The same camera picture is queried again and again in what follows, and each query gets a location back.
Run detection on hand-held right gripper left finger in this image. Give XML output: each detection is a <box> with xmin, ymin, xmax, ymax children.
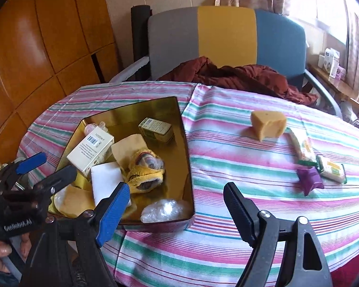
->
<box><xmin>19</xmin><ymin>182</ymin><xmax>130</xmax><ymax>287</ymax></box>

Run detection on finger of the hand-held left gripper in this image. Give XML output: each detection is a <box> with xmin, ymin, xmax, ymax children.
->
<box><xmin>33</xmin><ymin>164</ymin><xmax>78</xmax><ymax>204</ymax></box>
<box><xmin>0</xmin><ymin>152</ymin><xmax>47</xmax><ymax>183</ymax></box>

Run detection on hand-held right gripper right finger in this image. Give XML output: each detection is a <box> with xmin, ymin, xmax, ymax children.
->
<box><xmin>223</xmin><ymin>182</ymin><xmax>334</xmax><ymax>287</ymax></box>

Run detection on white sponge block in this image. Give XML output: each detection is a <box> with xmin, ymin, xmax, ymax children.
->
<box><xmin>90</xmin><ymin>161</ymin><xmax>126</xmax><ymax>208</ymax></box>

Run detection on beige cardboard box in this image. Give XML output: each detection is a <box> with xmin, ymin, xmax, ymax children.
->
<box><xmin>67</xmin><ymin>126</ymin><xmax>115</xmax><ymax>177</ymax></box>

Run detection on yellow knit sock roll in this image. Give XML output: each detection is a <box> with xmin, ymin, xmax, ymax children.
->
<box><xmin>125</xmin><ymin>149</ymin><xmax>166</xmax><ymax>193</ymax></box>

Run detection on clear plastic bag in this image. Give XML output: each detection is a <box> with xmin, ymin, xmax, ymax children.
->
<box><xmin>140</xmin><ymin>199</ymin><xmax>192</xmax><ymax>224</ymax></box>

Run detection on dark red gold-lined box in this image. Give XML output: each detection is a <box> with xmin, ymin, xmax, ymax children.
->
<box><xmin>48</xmin><ymin>96</ymin><xmax>196</xmax><ymax>234</ymax></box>

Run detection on purple packet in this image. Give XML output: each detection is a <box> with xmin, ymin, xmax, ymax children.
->
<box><xmin>296</xmin><ymin>167</ymin><xmax>323</xmax><ymax>197</ymax></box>

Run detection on white green-edged snack packet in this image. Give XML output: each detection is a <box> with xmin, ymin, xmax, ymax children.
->
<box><xmin>288</xmin><ymin>128</ymin><xmax>319</xmax><ymax>166</ymax></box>
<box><xmin>315</xmin><ymin>155</ymin><xmax>347</xmax><ymax>184</ymax></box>

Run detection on small green carton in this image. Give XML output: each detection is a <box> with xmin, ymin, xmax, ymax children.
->
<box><xmin>138</xmin><ymin>117</ymin><xmax>174</xmax><ymax>144</ymax></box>

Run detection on yellow sponge wedge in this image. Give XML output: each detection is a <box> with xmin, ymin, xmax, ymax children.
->
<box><xmin>250</xmin><ymin>110</ymin><xmax>288</xmax><ymax>142</ymax></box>

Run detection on wooden cabinet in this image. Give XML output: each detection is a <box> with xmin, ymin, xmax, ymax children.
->
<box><xmin>0</xmin><ymin>0</ymin><xmax>122</xmax><ymax>156</ymax></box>

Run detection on red-brown cloth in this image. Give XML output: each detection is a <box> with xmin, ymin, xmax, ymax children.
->
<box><xmin>158</xmin><ymin>56</ymin><xmax>319</xmax><ymax>106</ymax></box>

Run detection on wooden side desk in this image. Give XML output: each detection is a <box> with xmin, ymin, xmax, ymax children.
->
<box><xmin>307</xmin><ymin>63</ymin><xmax>359</xmax><ymax>111</ymax></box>

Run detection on black rolled mat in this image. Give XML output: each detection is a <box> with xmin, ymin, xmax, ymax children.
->
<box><xmin>131</xmin><ymin>4</ymin><xmax>152</xmax><ymax>63</ymax></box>

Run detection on grey yellow blue chair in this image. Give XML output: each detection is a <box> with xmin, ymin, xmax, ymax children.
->
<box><xmin>109</xmin><ymin>6</ymin><xmax>344</xmax><ymax>120</ymax></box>

